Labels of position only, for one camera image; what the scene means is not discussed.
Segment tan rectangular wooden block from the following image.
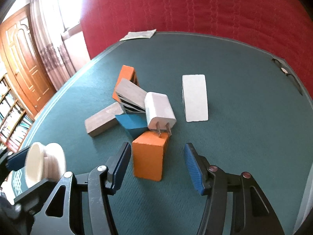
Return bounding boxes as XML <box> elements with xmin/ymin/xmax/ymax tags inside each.
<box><xmin>84</xmin><ymin>102</ymin><xmax>124</xmax><ymax>137</ymax></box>

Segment pink patterned curtain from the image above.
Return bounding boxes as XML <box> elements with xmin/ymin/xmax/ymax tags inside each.
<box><xmin>30</xmin><ymin>0</ymin><xmax>90</xmax><ymax>90</ymax></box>

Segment wooden door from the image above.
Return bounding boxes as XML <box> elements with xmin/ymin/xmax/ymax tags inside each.
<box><xmin>1</xmin><ymin>5</ymin><xmax>56</xmax><ymax>117</ymax></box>

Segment green table mat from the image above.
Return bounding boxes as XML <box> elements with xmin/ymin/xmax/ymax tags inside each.
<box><xmin>4</xmin><ymin>31</ymin><xmax>313</xmax><ymax>235</ymax></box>

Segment blue block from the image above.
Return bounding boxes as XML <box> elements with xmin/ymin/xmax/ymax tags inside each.
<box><xmin>115</xmin><ymin>114</ymin><xmax>148</xmax><ymax>139</ymax></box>

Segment orange rectangular block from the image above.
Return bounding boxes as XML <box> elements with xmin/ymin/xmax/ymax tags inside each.
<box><xmin>132</xmin><ymin>130</ymin><xmax>169</xmax><ymax>181</ymax></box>

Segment white wedge block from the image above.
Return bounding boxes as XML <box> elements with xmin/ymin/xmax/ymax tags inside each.
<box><xmin>182</xmin><ymin>74</ymin><xmax>209</xmax><ymax>122</ymax></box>

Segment orange striped wedge block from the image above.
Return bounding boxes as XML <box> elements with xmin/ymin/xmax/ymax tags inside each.
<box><xmin>112</xmin><ymin>65</ymin><xmax>139</xmax><ymax>102</ymax></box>

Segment white power adapter plug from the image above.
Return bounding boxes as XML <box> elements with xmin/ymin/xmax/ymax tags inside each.
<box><xmin>144</xmin><ymin>92</ymin><xmax>177</xmax><ymax>136</ymax></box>

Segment red quilted sofa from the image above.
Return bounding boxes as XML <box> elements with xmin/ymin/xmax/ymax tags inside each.
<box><xmin>81</xmin><ymin>0</ymin><xmax>312</xmax><ymax>89</ymax></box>

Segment bookshelf with books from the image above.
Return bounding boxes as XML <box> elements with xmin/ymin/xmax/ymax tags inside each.
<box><xmin>0</xmin><ymin>75</ymin><xmax>34</xmax><ymax>153</ymax></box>

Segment white paper label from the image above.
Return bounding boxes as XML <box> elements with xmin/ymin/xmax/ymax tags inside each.
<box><xmin>119</xmin><ymin>29</ymin><xmax>157</xmax><ymax>41</ymax></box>

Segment grey striped wedge block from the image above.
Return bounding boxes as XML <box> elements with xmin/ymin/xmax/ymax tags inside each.
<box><xmin>115</xmin><ymin>79</ymin><xmax>147</xmax><ymax>113</ymax></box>

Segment black glasses on table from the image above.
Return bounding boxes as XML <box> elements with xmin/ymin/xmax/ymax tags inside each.
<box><xmin>272</xmin><ymin>57</ymin><xmax>303</xmax><ymax>95</ymax></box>

